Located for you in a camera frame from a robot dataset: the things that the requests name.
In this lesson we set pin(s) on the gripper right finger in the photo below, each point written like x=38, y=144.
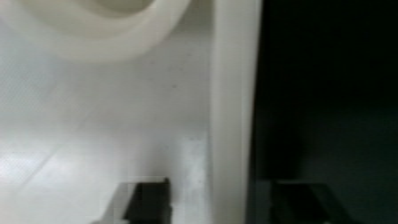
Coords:
x=297, y=203

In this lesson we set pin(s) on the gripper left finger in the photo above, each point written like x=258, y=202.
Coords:
x=141, y=203

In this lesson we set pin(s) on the white square tabletop tray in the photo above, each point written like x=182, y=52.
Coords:
x=127, y=90

